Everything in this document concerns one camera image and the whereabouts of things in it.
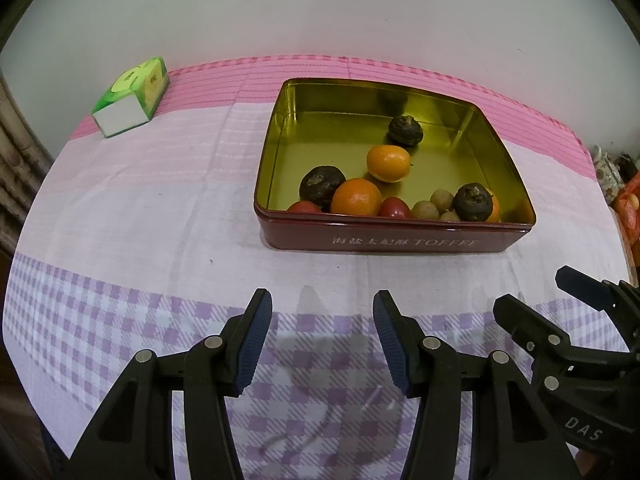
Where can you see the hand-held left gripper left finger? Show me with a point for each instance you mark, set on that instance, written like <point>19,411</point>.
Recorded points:
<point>252,350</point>

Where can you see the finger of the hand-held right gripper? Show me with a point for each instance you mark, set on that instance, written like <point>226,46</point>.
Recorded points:
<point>585,287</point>
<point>530,325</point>

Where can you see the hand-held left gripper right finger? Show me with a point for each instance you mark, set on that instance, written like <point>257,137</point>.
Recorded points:
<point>395,350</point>

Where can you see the dark red rectangular tin box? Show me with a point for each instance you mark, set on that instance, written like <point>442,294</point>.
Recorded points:
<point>400,242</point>

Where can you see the small orange with stem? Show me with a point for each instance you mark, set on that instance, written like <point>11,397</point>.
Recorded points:
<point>495,208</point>

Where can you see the brown longan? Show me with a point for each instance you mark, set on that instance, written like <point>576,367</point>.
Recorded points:
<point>442,199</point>
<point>425,209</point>
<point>450,216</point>

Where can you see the small red tomato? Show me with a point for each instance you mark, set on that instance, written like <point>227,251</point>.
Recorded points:
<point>395,208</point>

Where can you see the round orange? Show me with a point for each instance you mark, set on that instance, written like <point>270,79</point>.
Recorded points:
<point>356,197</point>

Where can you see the large dark purple mangosteen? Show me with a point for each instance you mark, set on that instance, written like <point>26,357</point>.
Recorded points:
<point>321,183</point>

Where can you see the oval orange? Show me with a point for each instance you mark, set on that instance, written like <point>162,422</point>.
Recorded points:
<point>388,162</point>

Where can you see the orange plastic bag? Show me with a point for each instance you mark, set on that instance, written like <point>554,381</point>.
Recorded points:
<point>630,215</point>

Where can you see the pink and lilac checked tablecloth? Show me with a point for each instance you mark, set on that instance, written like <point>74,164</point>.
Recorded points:
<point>150,210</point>

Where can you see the green tissue box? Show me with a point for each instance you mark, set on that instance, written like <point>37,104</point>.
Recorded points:
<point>125,105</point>

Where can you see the beige ribbed pipes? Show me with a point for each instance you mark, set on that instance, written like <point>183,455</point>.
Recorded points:
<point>17,170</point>

